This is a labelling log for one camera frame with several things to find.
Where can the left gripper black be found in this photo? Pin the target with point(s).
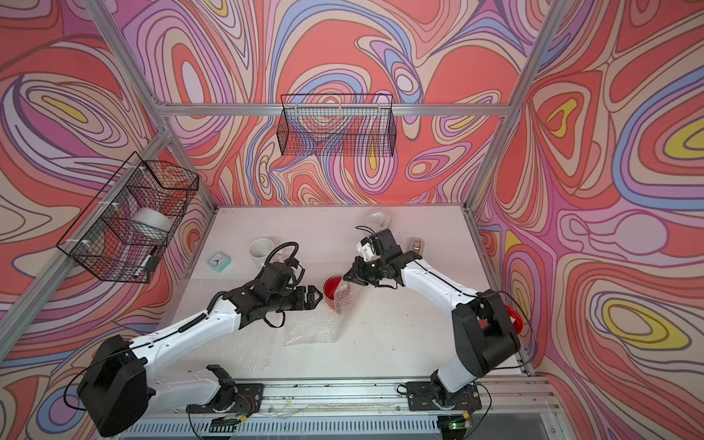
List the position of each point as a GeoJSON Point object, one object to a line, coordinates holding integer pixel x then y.
{"type": "Point", "coordinates": [302, 304]}

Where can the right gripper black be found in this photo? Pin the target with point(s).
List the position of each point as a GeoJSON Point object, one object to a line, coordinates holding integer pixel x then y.
{"type": "Point", "coordinates": [356, 271]}

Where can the clear bubble wrap sheet top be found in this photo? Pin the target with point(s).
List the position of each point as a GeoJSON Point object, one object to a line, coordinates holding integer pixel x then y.
{"type": "Point", "coordinates": [378, 220]}

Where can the red ceramic mug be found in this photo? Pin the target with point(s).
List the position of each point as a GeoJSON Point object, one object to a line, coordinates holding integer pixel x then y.
{"type": "Point", "coordinates": [330, 288]}

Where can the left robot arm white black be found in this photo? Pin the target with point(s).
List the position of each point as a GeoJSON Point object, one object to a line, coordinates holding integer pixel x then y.
{"type": "Point", "coordinates": [123, 383]}

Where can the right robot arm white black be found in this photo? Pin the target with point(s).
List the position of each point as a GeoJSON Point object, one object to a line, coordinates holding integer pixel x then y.
{"type": "Point", "coordinates": [484, 333]}

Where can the grey tape dispenser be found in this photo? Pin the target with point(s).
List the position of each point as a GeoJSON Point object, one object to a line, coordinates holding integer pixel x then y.
{"type": "Point", "coordinates": [417, 245]}

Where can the white ceramic mug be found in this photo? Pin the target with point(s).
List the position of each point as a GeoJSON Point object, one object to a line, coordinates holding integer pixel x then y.
{"type": "Point", "coordinates": [259, 250]}

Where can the small teal alarm clock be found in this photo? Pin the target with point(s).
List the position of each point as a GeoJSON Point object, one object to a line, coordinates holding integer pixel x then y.
{"type": "Point", "coordinates": [219, 262]}

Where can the red cup of markers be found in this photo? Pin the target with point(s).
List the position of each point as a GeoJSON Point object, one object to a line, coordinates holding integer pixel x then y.
{"type": "Point", "coordinates": [516, 320]}

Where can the white tape roll in basket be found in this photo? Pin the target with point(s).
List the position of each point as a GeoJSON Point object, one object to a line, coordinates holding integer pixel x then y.
{"type": "Point", "coordinates": [153, 220]}

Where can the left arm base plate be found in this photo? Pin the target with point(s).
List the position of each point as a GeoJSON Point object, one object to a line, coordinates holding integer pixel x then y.
{"type": "Point", "coordinates": [242, 399]}

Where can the marker in wire basket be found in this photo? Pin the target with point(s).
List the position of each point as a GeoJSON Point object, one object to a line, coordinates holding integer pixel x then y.
{"type": "Point", "coordinates": [148, 265]}

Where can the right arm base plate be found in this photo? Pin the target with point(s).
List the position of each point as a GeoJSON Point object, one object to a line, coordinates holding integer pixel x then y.
{"type": "Point", "coordinates": [426, 396]}

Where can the black wire basket back wall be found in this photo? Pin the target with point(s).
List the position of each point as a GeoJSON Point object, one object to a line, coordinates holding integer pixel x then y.
{"type": "Point", "coordinates": [360, 125]}

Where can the black wire basket wall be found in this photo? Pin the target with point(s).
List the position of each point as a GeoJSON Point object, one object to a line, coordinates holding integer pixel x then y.
{"type": "Point", "coordinates": [360, 125]}
{"type": "Point", "coordinates": [133, 227]}

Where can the black wire basket left wall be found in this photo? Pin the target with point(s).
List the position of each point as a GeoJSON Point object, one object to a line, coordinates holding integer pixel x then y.
{"type": "Point", "coordinates": [133, 227]}

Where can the aluminium front rail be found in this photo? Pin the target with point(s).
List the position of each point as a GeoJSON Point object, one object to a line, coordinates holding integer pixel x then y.
{"type": "Point", "coordinates": [283, 398]}

